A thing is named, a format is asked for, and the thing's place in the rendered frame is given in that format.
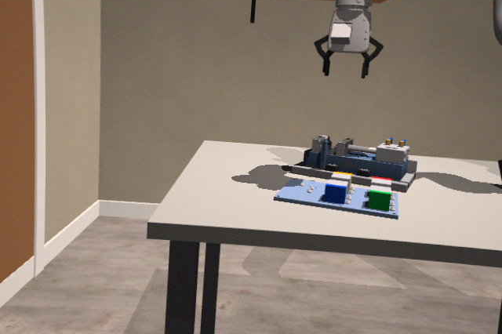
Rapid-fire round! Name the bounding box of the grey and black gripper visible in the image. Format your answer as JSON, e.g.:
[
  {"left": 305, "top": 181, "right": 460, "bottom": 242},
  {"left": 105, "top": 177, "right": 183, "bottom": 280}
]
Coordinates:
[{"left": 314, "top": 8, "right": 384, "bottom": 78}]

